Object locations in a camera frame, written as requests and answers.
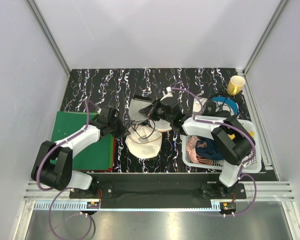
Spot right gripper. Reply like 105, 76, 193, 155
139, 98, 173, 124

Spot white mesh laundry bag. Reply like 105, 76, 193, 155
125, 119, 172, 159

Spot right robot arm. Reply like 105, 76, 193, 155
130, 95, 261, 199

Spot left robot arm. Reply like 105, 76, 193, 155
31, 106, 130, 198

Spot white plastic laundry basket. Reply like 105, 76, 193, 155
181, 116, 262, 174

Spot red folder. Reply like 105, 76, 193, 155
107, 135, 117, 172

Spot green folder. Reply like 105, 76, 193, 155
51, 111, 110, 172

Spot white packet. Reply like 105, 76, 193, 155
192, 97, 207, 113

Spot pink garment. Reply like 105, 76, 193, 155
186, 136, 214, 166

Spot navy blue garment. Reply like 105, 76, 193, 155
195, 136, 225, 161

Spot blue tape roll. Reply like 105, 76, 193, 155
212, 96, 240, 115

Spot yellow mug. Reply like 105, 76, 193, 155
227, 75, 246, 96

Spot yellow garment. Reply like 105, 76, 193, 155
228, 131, 255, 140

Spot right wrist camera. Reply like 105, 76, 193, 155
161, 86, 173, 101

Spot black headphones with cable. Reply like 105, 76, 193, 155
202, 92, 241, 118

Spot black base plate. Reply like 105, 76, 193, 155
69, 173, 247, 210

